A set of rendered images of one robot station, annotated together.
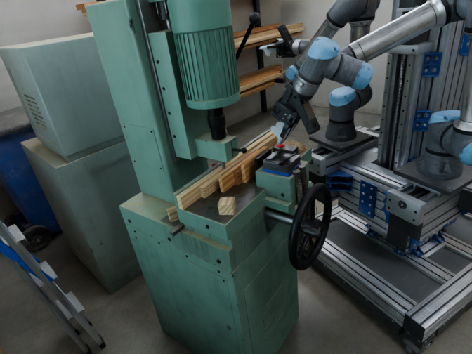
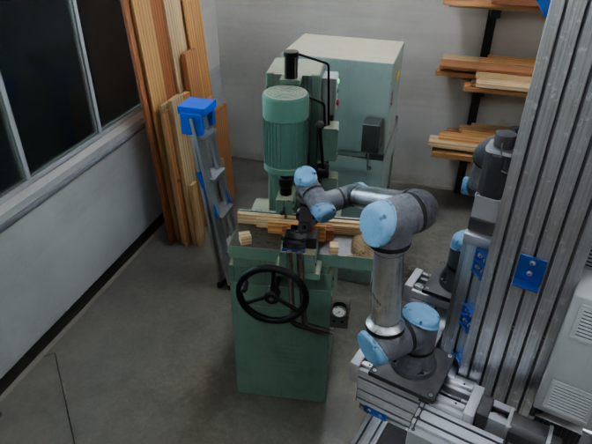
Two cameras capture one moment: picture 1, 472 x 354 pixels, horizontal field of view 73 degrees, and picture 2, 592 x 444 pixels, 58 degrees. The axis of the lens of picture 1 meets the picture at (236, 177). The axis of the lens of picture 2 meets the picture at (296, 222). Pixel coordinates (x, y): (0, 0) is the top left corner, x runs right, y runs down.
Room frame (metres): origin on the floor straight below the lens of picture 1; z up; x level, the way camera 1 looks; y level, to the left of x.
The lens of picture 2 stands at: (0.05, -1.62, 2.17)
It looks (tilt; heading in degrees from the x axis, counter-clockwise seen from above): 33 degrees down; 58
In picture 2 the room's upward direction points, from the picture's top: 1 degrees clockwise
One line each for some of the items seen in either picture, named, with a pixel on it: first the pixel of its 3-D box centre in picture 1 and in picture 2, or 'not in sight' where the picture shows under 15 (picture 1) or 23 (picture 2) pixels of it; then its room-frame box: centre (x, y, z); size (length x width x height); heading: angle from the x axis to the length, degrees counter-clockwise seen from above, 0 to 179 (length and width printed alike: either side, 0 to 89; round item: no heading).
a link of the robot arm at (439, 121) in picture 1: (448, 129); (418, 327); (1.04, -0.77, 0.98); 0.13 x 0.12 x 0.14; 178
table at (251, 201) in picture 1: (263, 183); (301, 249); (1.03, -0.10, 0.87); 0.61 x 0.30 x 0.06; 140
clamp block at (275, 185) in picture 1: (282, 177); (299, 253); (0.98, -0.16, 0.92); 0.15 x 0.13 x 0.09; 140
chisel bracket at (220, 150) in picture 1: (217, 148); (286, 200); (1.05, 0.05, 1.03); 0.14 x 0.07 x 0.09; 50
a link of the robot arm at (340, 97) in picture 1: (343, 103); (467, 249); (1.49, -0.56, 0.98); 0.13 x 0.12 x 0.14; 131
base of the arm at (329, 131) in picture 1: (341, 126); (460, 273); (1.49, -0.55, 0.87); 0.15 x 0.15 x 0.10
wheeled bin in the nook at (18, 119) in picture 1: (33, 175); not in sight; (2.27, 1.54, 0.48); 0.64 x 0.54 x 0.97; 134
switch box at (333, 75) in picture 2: not in sight; (329, 92); (1.35, 0.19, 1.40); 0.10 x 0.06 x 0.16; 50
